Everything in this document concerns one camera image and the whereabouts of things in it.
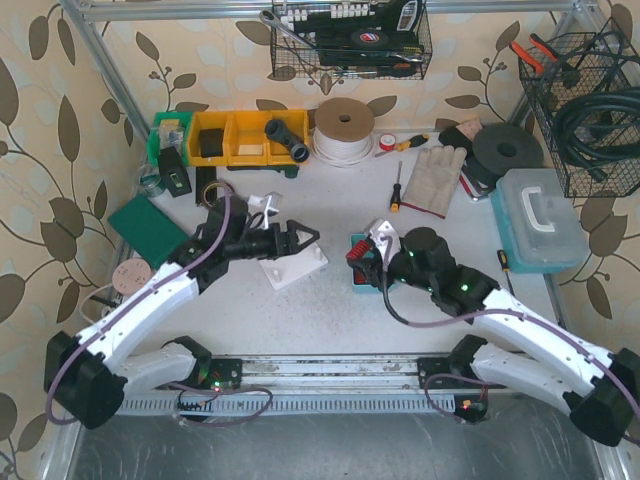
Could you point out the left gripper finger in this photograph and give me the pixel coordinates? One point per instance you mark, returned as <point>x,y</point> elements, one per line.
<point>295,246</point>
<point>298,231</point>

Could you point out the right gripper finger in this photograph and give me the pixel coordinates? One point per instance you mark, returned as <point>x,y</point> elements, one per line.
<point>365,265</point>
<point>359,241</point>

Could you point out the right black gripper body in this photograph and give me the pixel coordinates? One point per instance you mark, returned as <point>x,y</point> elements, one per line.
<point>373,270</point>

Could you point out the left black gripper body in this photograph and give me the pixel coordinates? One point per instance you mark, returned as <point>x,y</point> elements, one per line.
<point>288,238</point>

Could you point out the large red spring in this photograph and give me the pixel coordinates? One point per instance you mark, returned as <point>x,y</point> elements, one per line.
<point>357,253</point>

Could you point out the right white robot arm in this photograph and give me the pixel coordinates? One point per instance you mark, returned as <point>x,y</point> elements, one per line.
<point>597,389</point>

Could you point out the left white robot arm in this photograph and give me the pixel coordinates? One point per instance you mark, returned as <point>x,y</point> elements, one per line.
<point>91,373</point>

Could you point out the red springs in tray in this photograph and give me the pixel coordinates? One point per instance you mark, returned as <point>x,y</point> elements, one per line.
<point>359,278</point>

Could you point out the teal plastic parts tray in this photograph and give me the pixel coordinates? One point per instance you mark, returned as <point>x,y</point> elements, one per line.
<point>362,289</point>

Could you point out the black pipe fitting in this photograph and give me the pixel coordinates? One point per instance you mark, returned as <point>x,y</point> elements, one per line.
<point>277,131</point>

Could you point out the brown tape roll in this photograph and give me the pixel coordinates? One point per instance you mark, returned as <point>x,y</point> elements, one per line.
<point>209,192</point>

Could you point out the beige work glove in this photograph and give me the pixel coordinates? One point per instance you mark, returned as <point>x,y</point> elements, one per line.
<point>433,180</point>

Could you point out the yellow plastic bin row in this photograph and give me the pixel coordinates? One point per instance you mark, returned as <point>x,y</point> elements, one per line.
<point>238,139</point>

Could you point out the red tape roll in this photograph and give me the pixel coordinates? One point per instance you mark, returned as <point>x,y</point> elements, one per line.
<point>387,142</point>

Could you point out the black green device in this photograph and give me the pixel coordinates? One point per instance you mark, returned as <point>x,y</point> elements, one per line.
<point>173,172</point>

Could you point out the green flat case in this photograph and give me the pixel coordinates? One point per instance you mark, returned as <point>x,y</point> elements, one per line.
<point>147,230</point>

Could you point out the glass jar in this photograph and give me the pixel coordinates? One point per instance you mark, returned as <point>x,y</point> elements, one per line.
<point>150,183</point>

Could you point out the round pink power strip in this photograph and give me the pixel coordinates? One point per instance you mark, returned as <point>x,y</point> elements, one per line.
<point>130,276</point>

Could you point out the teal clear toolbox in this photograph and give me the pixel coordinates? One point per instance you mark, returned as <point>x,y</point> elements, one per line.
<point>539,229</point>

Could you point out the green plastic bin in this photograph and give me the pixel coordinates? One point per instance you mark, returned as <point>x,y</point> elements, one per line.
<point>169,130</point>

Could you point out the black disc spool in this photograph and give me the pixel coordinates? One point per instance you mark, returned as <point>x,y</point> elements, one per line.
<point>498,148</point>

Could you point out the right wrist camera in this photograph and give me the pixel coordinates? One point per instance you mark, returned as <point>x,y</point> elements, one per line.
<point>385,239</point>

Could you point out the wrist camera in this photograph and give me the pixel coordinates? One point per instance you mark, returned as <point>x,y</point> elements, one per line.
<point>385,239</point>
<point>268,204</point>

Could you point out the white four-peg base plate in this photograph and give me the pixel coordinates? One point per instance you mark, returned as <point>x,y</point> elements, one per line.
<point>287,270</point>

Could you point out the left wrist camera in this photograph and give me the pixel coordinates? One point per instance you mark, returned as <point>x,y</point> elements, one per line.
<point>268,204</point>

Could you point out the white cable spool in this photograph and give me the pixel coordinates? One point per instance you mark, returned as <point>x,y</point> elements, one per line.
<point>342,136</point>

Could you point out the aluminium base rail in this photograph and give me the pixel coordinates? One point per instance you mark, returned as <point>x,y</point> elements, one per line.
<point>275,386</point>

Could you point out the top wire basket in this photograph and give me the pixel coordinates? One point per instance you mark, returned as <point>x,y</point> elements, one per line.
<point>335,41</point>

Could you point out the wire basket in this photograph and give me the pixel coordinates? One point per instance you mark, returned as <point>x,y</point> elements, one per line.
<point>335,41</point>
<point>588,112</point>

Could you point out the right wire basket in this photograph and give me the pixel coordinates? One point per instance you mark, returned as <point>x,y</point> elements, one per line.
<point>588,112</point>

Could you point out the orange handled pliers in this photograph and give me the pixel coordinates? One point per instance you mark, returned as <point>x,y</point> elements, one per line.
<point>538,46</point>

